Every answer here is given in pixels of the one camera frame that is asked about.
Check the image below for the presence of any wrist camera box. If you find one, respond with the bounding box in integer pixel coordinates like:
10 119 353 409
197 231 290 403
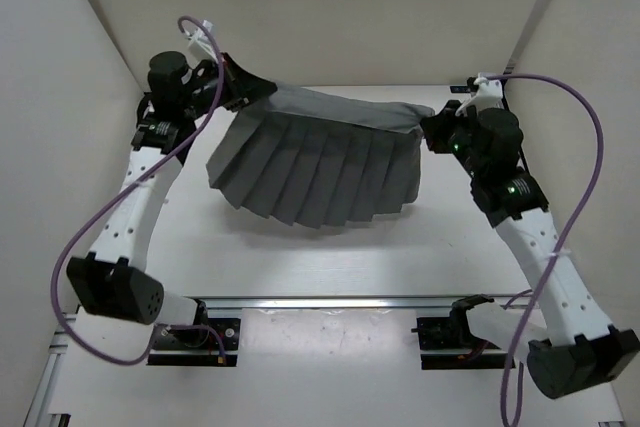
455 72 504 117
184 20 218 62

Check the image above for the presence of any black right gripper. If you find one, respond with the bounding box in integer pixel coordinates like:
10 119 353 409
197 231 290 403
422 100 486 179

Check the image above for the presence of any blue label right corner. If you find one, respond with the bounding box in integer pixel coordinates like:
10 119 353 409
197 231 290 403
449 85 476 95

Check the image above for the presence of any grey pleated skirt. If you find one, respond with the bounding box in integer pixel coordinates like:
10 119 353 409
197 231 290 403
206 84 435 229

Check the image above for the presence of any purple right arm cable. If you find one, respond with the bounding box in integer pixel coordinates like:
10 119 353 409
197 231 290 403
479 73 605 427

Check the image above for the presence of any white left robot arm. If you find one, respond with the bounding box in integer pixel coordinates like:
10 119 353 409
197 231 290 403
66 51 277 347

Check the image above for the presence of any aluminium frame rail right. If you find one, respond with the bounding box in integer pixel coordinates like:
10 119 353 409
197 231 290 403
519 146 574 308

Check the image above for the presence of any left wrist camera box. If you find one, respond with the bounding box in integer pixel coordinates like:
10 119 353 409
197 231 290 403
184 20 218 62

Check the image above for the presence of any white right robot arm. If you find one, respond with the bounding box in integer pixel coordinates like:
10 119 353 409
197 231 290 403
420 100 639 399

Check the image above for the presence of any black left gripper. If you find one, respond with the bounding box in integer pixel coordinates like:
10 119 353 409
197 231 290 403
179 52 273 120

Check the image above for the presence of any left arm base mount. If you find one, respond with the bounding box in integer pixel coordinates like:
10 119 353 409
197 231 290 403
147 301 241 368

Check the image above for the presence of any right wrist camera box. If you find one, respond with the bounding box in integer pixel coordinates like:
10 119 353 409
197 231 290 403
455 72 504 117

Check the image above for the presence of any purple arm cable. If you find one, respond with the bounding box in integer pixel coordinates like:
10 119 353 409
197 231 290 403
51 14 226 366
479 73 605 427

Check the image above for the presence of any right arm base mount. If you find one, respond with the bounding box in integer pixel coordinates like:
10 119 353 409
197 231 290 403
411 294 506 371

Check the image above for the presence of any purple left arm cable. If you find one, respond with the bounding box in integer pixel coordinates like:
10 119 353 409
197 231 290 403
51 14 226 366

